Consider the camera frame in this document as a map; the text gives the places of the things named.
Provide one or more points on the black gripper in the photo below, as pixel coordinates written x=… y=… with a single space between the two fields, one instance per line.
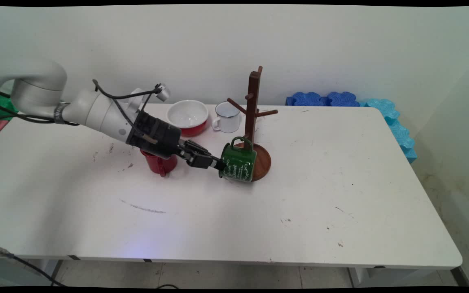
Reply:
x=155 y=136

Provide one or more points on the green enamel mug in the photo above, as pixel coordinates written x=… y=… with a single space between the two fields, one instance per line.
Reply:
x=240 y=162

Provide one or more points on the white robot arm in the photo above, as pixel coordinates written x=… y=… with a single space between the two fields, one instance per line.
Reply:
x=96 y=114

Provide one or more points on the white bowl with red outside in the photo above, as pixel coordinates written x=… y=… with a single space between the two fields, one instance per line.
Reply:
x=187 y=114

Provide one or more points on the white enamel mug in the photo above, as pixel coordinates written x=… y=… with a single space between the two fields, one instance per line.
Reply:
x=228 y=120

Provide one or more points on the red mug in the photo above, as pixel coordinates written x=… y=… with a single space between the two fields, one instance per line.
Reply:
x=157 y=163

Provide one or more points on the dark wooden mug tree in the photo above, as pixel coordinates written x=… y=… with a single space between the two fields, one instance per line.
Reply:
x=253 y=89

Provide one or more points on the dark blue foam piece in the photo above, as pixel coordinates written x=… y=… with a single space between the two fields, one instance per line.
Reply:
x=342 y=99
x=305 y=99

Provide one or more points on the grey table leg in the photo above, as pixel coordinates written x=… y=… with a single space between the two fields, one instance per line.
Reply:
x=55 y=269

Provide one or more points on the light blue foam piece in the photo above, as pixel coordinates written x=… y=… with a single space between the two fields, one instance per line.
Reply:
x=409 y=155
x=382 y=108
x=399 y=136

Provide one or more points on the white table leg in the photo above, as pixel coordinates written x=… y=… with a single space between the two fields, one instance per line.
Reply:
x=362 y=277

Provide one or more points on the green cloth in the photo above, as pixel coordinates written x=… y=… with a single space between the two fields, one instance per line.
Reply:
x=0 y=110

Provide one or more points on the dark table leg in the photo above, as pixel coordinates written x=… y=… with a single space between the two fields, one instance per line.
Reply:
x=460 y=276

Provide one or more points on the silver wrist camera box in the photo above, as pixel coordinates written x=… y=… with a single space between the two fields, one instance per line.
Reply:
x=163 y=92

